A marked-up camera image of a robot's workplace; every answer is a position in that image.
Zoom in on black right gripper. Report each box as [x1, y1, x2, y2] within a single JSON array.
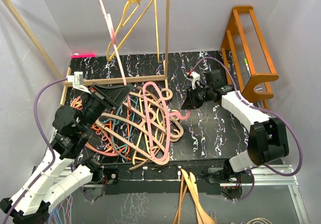
[[182, 84, 213, 110]]

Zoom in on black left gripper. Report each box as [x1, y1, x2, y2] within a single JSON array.
[[78, 82, 134, 132]]

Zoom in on pink plastic hanger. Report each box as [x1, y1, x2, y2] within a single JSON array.
[[142, 81, 191, 161], [97, 0, 132, 109]]

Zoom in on yellow velvet hanger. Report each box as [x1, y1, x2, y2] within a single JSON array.
[[153, 0, 160, 63], [105, 0, 153, 61]]

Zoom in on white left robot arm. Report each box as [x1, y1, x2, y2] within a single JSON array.
[[1, 83, 133, 223]]

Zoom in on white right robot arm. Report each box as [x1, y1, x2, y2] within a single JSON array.
[[181, 70, 289, 182]]

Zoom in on wooden hangers on floor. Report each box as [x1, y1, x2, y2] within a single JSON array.
[[173, 168, 217, 223]]

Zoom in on teal thin hanger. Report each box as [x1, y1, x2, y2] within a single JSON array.
[[96, 95, 141, 162]]

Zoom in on pink tape strip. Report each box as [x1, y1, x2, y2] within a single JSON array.
[[71, 54, 96, 59]]

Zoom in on beige plastic hanger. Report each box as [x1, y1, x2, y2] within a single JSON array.
[[94, 88, 184, 166]]

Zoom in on orange wooden shelf rack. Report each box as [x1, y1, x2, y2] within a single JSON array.
[[221, 6, 279, 109]]

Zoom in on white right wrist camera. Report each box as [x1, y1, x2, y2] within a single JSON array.
[[187, 71, 200, 90]]

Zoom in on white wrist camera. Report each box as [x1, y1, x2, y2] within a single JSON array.
[[187, 71, 200, 90], [67, 71, 90, 93]]

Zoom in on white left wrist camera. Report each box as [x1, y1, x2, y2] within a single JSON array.
[[67, 71, 90, 93]]

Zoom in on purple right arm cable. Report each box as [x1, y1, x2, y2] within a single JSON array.
[[189, 57, 304, 202]]

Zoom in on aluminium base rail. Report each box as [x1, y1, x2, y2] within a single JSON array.
[[220, 165, 299, 187]]

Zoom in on blue wire hangers pile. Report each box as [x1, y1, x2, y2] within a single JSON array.
[[46, 195, 73, 224]]

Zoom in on wooden clothes rack frame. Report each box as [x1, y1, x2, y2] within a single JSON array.
[[2, 0, 170, 105]]

